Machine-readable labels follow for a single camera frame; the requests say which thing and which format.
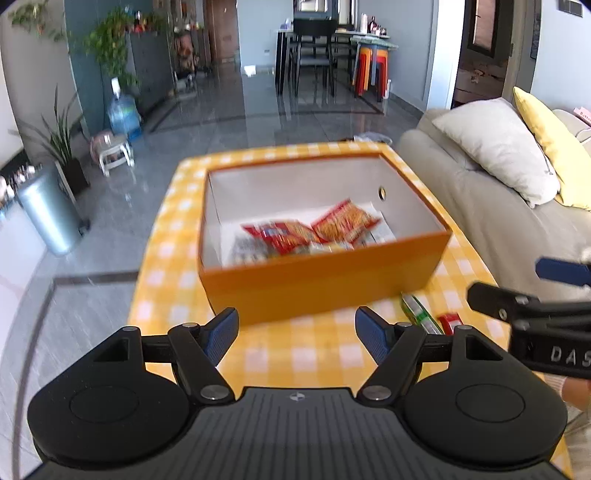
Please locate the potted plant with long leaves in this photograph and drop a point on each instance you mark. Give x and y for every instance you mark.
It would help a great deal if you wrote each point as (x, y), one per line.
(69, 170)

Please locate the white pillow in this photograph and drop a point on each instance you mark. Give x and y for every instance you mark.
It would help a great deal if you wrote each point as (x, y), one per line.
(498, 143)

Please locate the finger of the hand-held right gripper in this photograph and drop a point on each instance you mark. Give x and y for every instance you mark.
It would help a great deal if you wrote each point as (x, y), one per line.
(563, 272)
(498, 302)

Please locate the white paper sheet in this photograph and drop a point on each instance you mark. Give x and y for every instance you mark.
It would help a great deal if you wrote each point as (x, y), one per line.
(250, 70)

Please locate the beige sofa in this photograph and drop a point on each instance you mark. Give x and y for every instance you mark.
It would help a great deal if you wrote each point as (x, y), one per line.
(461, 184)

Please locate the white stool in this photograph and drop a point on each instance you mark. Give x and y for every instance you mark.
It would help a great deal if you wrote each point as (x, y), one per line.
(115, 159)

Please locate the dining table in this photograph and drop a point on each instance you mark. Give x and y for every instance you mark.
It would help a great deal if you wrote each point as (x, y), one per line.
(281, 55)

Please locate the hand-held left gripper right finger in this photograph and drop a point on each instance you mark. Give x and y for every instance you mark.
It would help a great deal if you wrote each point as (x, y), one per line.
(374, 334)

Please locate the green sausage stick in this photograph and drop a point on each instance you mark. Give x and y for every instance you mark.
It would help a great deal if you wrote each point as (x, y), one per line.
(418, 311)

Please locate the stacked colourful stools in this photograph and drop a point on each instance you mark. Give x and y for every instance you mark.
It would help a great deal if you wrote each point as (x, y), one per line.
(369, 69)

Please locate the red cartoon snack bag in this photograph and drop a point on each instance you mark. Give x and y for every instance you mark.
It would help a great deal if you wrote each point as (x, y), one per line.
(281, 235)

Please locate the grey trash can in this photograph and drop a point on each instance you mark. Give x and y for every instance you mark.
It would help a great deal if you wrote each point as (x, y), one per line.
(46, 212)

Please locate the clear pack of white balls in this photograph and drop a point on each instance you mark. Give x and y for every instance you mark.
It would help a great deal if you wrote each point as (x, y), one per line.
(247, 253)

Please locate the yellow pillow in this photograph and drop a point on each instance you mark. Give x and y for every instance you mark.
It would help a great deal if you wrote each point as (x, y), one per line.
(558, 143)

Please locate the yellow checked tablecloth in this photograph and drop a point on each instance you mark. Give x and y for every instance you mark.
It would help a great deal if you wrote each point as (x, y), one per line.
(300, 346)

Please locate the black dining chair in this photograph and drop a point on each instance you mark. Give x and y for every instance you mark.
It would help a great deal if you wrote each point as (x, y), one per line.
(314, 27)

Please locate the orange cardboard box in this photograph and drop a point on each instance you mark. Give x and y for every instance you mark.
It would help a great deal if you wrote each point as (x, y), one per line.
(323, 281)

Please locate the red noodle snack bag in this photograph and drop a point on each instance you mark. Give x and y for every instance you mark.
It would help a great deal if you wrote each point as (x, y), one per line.
(341, 221)

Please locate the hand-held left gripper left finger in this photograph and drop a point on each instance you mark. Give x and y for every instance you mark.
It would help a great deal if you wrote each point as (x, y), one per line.
(221, 337)

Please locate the brown figure statue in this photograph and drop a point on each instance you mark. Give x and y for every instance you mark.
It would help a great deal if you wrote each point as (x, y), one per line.
(185, 53)

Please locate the red snack bar packet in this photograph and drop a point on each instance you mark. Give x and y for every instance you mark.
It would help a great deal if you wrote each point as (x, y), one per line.
(450, 321)

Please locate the bushy green plant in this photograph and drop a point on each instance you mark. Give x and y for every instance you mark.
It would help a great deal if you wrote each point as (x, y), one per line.
(111, 46)

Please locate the grey cabinet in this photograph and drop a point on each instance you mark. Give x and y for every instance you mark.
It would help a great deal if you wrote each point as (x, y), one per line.
(152, 69)

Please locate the pink box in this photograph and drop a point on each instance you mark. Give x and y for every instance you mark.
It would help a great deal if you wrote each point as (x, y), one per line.
(582, 114)

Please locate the person's right forearm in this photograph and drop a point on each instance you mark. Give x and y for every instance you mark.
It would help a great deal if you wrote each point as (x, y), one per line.
(572, 397)

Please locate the blue water bottle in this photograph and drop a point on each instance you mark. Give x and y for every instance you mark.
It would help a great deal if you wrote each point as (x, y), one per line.
(123, 115)

